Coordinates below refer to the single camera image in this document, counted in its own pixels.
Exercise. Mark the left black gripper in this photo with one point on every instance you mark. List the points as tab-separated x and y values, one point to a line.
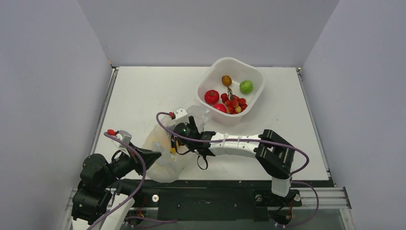
149	156

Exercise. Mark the red fake grape bunch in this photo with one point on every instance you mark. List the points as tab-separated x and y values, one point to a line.
234	104

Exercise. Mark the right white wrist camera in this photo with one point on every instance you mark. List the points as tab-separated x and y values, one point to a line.
179	115

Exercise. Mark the green fake apple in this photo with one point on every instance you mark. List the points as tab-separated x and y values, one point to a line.
246	87

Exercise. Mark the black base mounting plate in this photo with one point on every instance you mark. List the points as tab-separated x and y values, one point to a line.
204	200

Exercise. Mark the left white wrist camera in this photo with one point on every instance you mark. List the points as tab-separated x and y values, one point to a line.
121	139

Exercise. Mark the red fake tomato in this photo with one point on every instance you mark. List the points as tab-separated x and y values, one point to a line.
211	97

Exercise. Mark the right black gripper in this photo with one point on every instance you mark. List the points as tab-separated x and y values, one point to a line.
193	127

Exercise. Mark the red fake apple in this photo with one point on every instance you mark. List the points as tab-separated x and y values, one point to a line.
220	107

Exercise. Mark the brown fake kiwi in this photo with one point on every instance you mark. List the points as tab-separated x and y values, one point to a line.
226	80

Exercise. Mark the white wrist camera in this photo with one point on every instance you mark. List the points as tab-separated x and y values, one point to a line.
121	139
179	115

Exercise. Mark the clear plastic bag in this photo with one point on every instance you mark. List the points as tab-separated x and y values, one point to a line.
168	167

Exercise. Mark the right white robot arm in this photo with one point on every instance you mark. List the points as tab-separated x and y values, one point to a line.
271	150

